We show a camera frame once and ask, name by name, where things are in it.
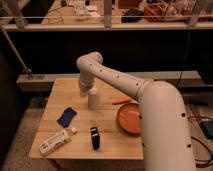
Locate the blue sponge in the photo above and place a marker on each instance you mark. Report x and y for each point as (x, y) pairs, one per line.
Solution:
(65, 119)

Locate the white plastic bottle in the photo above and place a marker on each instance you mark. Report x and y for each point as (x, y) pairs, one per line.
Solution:
(57, 140)

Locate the orange bowl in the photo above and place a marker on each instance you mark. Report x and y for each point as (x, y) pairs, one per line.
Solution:
(128, 118)

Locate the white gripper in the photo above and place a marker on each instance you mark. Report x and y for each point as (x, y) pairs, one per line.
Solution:
(83, 91)

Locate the orange carrot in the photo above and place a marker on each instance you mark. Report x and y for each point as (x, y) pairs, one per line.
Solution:
(121, 100)

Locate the dark power adapter box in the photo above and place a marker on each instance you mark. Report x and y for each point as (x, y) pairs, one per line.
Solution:
(207, 128)

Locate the metal window rail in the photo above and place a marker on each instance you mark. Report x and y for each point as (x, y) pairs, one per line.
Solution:
(92, 15)

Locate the wooden table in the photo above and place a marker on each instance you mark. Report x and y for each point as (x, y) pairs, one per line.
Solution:
(114, 143)

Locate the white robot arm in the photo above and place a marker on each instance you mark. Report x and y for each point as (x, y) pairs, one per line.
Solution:
(165, 131)

